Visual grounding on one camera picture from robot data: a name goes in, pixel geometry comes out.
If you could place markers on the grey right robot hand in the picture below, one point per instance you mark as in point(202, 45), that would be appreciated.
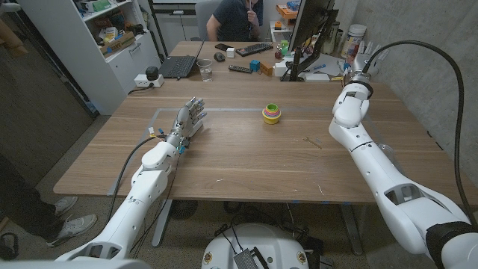
point(365, 63)

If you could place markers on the white paper sheet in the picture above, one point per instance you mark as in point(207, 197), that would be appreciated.
point(328, 65)

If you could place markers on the white power strip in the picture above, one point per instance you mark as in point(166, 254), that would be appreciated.
point(142, 80)

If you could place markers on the black round fan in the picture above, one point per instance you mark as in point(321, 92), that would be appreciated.
point(183, 209)

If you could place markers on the seated person in dark shirt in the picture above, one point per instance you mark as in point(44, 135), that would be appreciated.
point(233, 22)

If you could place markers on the green object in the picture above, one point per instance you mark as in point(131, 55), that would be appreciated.
point(284, 48)

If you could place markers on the black monitor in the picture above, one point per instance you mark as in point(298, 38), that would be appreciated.
point(310, 18)

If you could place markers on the black laptop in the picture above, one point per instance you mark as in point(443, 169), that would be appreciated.
point(178, 66)

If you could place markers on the small white cube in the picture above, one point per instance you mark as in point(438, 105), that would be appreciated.
point(230, 52)

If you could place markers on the white canister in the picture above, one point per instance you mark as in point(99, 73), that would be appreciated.
point(353, 37)

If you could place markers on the orange wooden block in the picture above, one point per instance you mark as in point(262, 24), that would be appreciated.
point(266, 69)

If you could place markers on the clear drinking glass with water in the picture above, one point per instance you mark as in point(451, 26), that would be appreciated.
point(205, 71)

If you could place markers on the flat white box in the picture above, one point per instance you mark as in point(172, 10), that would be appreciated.
point(317, 77)

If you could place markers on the blue cube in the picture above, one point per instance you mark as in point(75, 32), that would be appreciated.
point(255, 65)

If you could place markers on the orange box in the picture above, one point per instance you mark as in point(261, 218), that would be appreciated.
point(285, 13)

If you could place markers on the small white shelf unit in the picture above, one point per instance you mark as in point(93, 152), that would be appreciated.
point(278, 35)

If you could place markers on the black phone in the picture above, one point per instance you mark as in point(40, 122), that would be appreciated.
point(223, 47)

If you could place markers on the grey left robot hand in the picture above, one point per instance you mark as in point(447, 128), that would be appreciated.
point(185, 121)

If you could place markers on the black remote control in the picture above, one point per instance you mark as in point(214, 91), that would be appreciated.
point(240, 69)

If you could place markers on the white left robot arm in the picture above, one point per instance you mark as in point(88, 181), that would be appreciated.
point(142, 187)

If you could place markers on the black computer mouse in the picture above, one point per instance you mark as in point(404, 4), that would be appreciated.
point(219, 57)

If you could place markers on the blue pen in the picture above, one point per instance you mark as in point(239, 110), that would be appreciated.
point(316, 67)

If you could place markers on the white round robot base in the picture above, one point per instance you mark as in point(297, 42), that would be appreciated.
point(269, 243)

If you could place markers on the black monitor stand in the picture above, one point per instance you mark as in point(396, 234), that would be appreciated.
point(297, 67)

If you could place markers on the green box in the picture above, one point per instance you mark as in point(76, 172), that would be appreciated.
point(101, 5)

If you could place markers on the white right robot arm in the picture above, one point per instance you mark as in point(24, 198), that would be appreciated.
point(373, 160)

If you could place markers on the grey office chair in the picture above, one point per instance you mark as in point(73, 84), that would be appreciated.
point(203, 15)

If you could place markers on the cardboard box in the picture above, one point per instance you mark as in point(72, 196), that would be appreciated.
point(119, 44)

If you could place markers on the small brass wrench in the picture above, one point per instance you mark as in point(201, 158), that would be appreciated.
point(311, 142)

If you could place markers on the grey heat sink module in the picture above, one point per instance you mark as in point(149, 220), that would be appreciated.
point(245, 259)

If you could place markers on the white shelf cabinet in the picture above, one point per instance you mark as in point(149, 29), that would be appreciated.
point(93, 74)

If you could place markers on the black power adapter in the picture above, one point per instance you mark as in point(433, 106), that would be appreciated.
point(152, 73)

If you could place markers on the black keyboard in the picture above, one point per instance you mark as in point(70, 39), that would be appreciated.
point(254, 49)

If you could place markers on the colourful stacked cups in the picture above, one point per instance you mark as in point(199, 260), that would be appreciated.
point(271, 113)

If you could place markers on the grey table leg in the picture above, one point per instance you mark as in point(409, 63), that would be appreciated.
point(162, 224)
point(351, 228)

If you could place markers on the standing person with grey shoes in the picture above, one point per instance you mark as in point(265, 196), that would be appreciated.
point(22, 209)

